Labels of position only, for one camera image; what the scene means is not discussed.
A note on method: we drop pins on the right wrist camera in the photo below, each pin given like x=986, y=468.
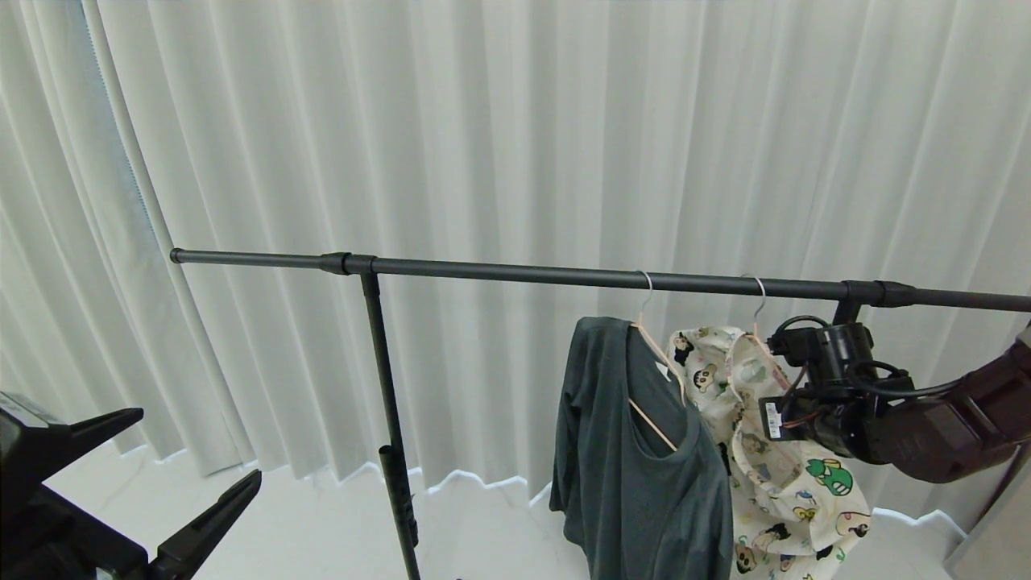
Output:
x=793, y=345

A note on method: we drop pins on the dark grey t-shirt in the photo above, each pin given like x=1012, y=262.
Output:
x=628, y=499

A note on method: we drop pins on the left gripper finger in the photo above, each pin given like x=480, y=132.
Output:
x=97, y=431
x=209, y=524

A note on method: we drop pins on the white curtain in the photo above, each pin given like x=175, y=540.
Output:
x=523, y=121

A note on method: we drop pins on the pink clothes hanger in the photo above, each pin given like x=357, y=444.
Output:
x=656, y=354
x=759, y=310

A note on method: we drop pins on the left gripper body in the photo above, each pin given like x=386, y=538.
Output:
x=48, y=515

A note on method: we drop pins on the cream printed garment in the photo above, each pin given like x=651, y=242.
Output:
x=789, y=491

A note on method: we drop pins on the black clothes rack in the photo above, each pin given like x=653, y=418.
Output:
x=523, y=272

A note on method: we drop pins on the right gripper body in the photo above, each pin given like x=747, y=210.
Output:
x=777, y=419

